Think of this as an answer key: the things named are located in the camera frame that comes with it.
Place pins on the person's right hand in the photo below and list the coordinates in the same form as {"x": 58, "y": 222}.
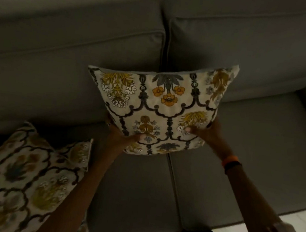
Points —
{"x": 212, "y": 138}

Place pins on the person's left hand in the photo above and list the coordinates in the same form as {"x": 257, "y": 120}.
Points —
{"x": 117, "y": 139}

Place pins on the person's left thumb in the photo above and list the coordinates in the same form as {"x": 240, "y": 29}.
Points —
{"x": 135, "y": 138}

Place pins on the person's right thumb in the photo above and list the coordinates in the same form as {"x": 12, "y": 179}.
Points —
{"x": 194, "y": 129}

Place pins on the floral patterned throw pillow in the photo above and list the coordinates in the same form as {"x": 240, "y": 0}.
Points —
{"x": 23, "y": 177}
{"x": 159, "y": 107}

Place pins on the person's right forearm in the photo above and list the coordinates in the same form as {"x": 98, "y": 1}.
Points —
{"x": 253, "y": 201}

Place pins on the person's left forearm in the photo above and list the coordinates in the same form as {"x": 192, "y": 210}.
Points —
{"x": 79, "y": 194}

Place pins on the orange wristband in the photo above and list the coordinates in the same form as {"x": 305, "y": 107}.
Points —
{"x": 230, "y": 159}

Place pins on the black wristband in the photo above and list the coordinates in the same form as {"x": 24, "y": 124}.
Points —
{"x": 232, "y": 166}

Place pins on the grey sofa seat cushion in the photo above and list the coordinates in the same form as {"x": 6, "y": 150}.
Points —
{"x": 264, "y": 148}
{"x": 133, "y": 194}

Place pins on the grey sofa back cushion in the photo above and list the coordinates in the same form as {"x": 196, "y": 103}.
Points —
{"x": 258, "y": 46}
{"x": 65, "y": 64}

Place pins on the grey fabric sofa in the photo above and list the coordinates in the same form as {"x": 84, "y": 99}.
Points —
{"x": 235, "y": 8}

